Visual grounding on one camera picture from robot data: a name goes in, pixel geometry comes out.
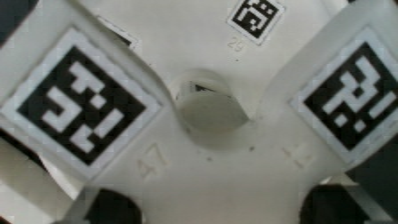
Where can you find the white cross-shaped table base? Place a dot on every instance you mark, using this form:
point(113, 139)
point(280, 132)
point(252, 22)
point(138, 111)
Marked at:
point(87, 110)

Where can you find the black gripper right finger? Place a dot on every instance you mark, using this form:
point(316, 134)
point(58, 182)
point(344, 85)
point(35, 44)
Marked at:
point(330, 208)

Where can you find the white cylindrical table leg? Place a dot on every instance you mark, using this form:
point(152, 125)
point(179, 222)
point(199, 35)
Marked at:
point(208, 107)

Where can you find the white round table top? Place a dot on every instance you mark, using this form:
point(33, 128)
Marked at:
point(227, 36)

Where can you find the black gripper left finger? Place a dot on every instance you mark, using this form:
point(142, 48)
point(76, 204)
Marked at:
point(101, 207)

